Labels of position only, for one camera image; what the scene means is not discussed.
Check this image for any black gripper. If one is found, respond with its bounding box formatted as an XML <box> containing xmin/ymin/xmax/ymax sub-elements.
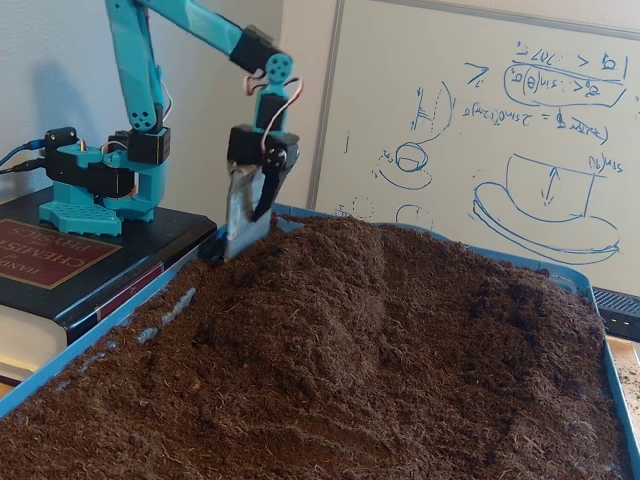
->
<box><xmin>223</xmin><ymin>123</ymin><xmax>302</xmax><ymax>261</ymax></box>

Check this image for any brown soil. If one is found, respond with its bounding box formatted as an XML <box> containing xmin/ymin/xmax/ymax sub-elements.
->
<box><xmin>0</xmin><ymin>212</ymin><xmax>629</xmax><ymax>480</ymax></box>

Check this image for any black chemistry physics handbook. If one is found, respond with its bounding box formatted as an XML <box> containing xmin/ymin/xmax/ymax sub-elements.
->
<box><xmin>0</xmin><ymin>187</ymin><xmax>217</xmax><ymax>374</ymax></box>

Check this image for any whiteboard with blue sketches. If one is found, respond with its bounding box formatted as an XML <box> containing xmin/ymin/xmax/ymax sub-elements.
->
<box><xmin>307</xmin><ymin>0</ymin><xmax>640</xmax><ymax>296</ymax></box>

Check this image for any blue plastic tray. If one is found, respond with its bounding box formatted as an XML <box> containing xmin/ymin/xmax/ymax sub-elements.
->
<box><xmin>0</xmin><ymin>200</ymin><xmax>640</xmax><ymax>480</ymax></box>

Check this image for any black perforated box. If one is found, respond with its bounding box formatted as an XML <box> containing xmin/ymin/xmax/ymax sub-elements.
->
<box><xmin>591</xmin><ymin>286</ymin><xmax>640</xmax><ymax>344</ymax></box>

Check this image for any black cable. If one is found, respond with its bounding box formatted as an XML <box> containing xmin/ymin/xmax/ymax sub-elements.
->
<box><xmin>0</xmin><ymin>160</ymin><xmax>49</xmax><ymax>175</ymax></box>

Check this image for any blue cable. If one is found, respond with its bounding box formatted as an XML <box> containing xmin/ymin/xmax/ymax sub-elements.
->
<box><xmin>0</xmin><ymin>141</ymin><xmax>46</xmax><ymax>169</ymax></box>

